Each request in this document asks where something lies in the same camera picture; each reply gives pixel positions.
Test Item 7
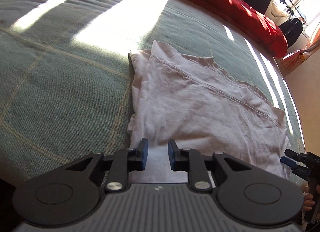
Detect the green bed blanket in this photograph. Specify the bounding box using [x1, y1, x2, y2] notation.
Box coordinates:
[0, 0, 305, 197]

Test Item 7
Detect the orange patterned curtain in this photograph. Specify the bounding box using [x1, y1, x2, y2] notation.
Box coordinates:
[282, 31, 320, 78]

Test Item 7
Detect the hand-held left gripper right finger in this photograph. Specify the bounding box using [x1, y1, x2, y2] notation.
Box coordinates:
[167, 139, 252, 192]

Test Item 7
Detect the black hanging jacket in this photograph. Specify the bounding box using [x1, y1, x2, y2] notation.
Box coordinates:
[278, 17, 304, 49]

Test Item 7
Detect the red quilt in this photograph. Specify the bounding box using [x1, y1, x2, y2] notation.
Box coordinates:
[110, 0, 288, 58]

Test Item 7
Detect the white printed t-shirt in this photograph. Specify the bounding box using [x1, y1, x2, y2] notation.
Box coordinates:
[127, 40, 292, 184]

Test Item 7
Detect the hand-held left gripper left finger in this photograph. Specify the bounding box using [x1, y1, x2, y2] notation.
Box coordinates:
[65, 138, 149, 194]

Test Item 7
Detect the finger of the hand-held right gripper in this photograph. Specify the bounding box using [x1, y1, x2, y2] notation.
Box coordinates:
[285, 149, 307, 163]
[280, 157, 310, 177]

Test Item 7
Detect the person's right hand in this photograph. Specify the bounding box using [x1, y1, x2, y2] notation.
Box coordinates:
[302, 186, 316, 211]

